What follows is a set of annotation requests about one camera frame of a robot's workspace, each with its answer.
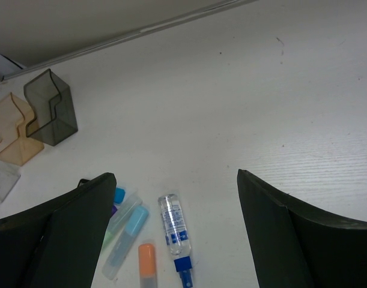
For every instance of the clear bottle blue nozzle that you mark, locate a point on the clear bottle blue nozzle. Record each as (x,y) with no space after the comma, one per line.
(177,237)

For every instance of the green clear-cap highlighter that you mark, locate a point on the green clear-cap highlighter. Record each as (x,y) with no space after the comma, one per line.
(120,218)

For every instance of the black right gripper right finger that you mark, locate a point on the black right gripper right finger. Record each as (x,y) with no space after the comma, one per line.
(295,244)

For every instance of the black marker blue cap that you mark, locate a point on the black marker blue cap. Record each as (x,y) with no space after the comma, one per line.
(120,192)

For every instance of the aluminium rail back edge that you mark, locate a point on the aluminium rail back edge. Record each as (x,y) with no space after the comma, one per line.
(134,34)

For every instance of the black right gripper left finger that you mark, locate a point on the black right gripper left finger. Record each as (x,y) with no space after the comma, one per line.
(57,243)

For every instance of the black marker purple cap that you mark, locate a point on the black marker purple cap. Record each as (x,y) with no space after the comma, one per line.
(114,210)

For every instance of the orange translucent container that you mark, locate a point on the orange translucent container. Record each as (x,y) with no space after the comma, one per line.
(15,147)

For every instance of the orange highlighter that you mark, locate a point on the orange highlighter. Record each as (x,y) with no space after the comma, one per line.
(147,265)

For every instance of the grey translucent container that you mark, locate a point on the grey translucent container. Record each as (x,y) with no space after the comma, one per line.
(51,101)

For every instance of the light blue highlighter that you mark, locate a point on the light blue highlighter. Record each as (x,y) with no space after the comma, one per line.
(125,242)

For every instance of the clear translucent container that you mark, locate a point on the clear translucent container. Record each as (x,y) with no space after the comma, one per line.
(9,176)

